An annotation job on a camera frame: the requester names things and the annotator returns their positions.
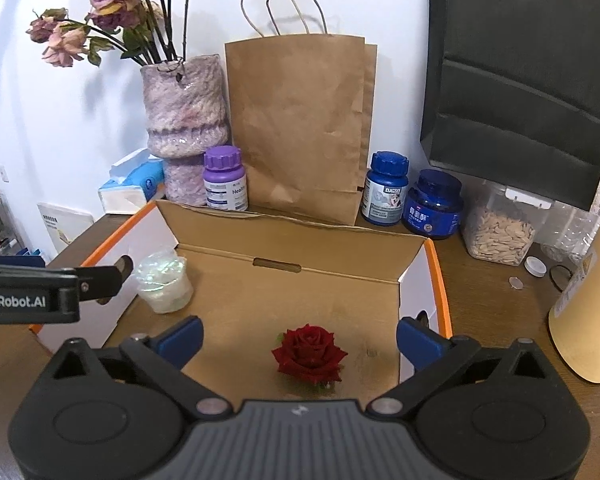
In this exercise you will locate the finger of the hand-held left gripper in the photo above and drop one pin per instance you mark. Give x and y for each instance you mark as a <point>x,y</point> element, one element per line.
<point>100,282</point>

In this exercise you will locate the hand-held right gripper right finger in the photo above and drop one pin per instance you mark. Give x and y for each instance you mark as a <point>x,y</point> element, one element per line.
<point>420,342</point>

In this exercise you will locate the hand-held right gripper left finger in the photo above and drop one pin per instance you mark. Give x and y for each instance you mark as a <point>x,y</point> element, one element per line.
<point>182,342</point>

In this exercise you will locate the iridescent plastic cup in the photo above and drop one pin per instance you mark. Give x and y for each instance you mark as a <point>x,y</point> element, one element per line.
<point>162,285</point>

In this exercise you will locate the orange and white cardboard box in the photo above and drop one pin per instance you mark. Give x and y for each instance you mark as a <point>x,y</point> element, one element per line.
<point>280,300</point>

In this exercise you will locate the white box on floor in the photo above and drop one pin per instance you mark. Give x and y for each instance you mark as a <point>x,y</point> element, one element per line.
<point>65,227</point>

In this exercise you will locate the blue and white tissue box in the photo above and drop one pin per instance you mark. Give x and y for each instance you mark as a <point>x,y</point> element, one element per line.
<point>130,185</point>

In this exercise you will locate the red rose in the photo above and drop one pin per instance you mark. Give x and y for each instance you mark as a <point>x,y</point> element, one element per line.
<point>307,355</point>

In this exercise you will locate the silver coin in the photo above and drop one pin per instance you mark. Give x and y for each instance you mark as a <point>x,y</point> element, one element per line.
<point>516,282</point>

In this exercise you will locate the blue round jar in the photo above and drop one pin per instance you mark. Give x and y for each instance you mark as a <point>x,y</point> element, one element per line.
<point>432,210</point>

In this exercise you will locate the clear container of seeds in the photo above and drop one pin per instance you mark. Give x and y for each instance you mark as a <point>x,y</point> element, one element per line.
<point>500,232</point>

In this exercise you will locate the white bottle cap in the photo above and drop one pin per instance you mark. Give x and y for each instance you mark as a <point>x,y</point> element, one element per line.
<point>535,266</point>

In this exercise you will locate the blue capped supplement bottle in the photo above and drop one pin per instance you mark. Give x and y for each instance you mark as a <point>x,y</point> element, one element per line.
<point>384,195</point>

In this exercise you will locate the purple supplement bottle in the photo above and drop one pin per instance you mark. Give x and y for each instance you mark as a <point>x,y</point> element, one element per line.
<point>225,180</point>

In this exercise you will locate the yellow thermos jug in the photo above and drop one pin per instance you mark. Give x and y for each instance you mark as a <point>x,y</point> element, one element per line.
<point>590,330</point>

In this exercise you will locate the pink textured vase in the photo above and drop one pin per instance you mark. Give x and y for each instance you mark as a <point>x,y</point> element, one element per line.
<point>185,115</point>

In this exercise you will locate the clear plastic bottle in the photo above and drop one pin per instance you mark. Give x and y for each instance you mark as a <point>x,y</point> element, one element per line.
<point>575,230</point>

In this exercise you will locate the brown paper bag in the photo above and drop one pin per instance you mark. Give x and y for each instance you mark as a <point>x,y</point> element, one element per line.
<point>300,125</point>

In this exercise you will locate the black paper bag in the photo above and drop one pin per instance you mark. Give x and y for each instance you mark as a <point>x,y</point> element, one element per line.
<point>520,85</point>

